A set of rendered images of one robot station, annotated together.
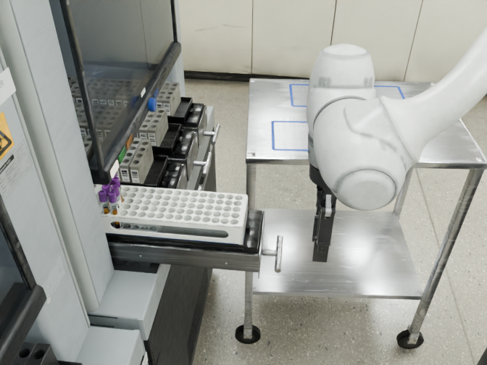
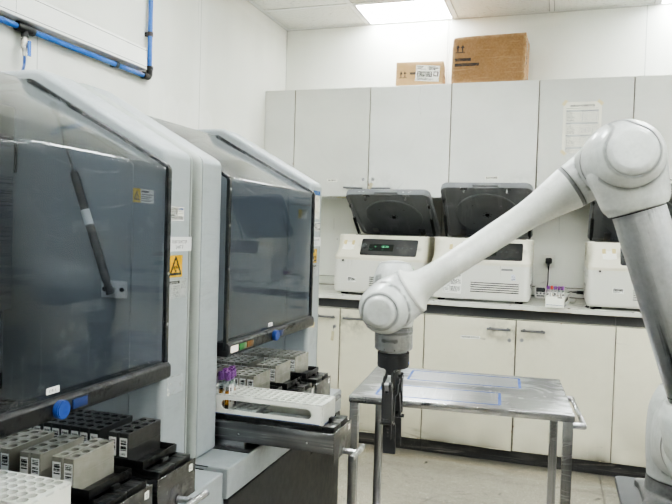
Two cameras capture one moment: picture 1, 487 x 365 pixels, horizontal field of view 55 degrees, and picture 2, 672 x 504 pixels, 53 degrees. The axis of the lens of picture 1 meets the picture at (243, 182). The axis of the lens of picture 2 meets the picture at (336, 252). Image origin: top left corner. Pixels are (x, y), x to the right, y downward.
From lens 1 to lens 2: 0.96 m
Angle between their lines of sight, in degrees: 38
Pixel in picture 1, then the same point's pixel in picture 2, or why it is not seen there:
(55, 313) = (168, 411)
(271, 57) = (443, 420)
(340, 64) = (387, 265)
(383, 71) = (581, 446)
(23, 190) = (178, 305)
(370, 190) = (380, 308)
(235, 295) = not seen: outside the picture
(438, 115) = (428, 274)
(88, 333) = not seen: hidden behind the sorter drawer
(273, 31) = not seen: hidden behind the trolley
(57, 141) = (203, 299)
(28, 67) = (200, 245)
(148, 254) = (244, 432)
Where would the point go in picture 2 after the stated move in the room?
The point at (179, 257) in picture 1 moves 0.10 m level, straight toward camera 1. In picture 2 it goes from (269, 435) to (264, 449)
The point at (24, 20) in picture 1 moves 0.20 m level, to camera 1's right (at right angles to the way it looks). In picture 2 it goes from (205, 222) to (288, 224)
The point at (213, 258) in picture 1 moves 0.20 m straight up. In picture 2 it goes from (296, 436) to (299, 352)
